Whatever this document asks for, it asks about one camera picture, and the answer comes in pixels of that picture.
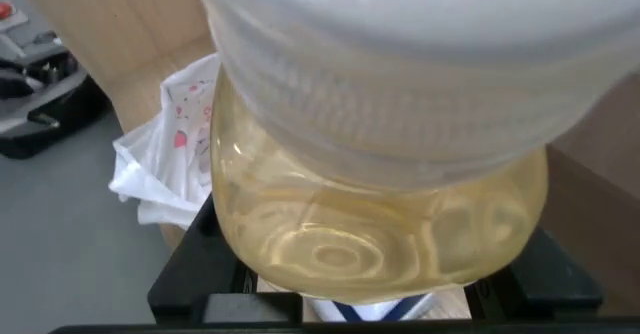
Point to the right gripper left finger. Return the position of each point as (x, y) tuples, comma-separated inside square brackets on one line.
[(195, 274)]

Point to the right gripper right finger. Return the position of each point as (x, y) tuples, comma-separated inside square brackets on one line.
[(545, 284)]

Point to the yellow drink bottle white label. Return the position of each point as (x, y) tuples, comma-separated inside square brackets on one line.
[(350, 184)]

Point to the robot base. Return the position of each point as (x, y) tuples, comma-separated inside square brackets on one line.
[(35, 84)]

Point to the white printed plastic bag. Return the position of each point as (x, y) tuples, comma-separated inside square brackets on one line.
[(165, 164)]

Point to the white and blue pack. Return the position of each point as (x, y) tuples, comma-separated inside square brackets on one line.
[(372, 310)]

